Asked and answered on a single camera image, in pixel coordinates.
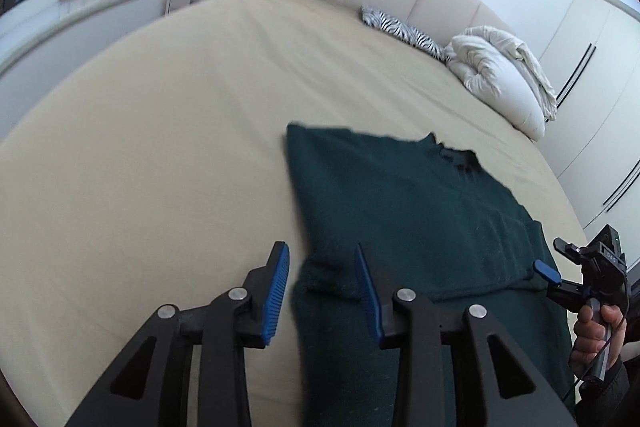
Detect zebra print pillow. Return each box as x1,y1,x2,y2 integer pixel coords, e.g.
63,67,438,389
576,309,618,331
361,5,447,60

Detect white rolled duvet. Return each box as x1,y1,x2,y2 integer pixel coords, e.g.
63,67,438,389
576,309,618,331
442,26,557,142

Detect white wardrobe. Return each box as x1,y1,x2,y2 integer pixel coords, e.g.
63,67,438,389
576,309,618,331
537,0,640,228

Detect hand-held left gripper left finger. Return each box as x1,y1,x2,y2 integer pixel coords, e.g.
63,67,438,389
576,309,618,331
65,241,291,427

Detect white window ledge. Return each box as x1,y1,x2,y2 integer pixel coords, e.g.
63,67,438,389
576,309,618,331
0,0,171,72

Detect person's right forearm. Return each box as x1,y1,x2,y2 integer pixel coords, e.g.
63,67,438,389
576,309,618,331
575,352,640,427

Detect dark green sweater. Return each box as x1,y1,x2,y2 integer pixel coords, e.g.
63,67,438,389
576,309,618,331
285,122,576,427

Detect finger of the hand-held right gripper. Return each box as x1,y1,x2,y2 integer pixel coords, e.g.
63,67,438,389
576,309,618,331
533,259,585,308
553,237,596,266

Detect thin black cable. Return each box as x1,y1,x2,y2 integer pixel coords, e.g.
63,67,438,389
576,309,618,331
564,317,625,405

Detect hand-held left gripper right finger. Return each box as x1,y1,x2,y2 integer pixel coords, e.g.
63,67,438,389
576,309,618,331
354,243,578,427

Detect person's right hand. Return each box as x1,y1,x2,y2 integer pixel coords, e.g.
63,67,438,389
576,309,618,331
570,302,626,370

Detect beige bed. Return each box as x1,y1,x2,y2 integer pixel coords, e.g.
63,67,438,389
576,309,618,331
0,0,588,427

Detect black wardrobe handle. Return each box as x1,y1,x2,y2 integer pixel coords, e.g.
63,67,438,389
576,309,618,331
602,157,640,212
556,44,597,108

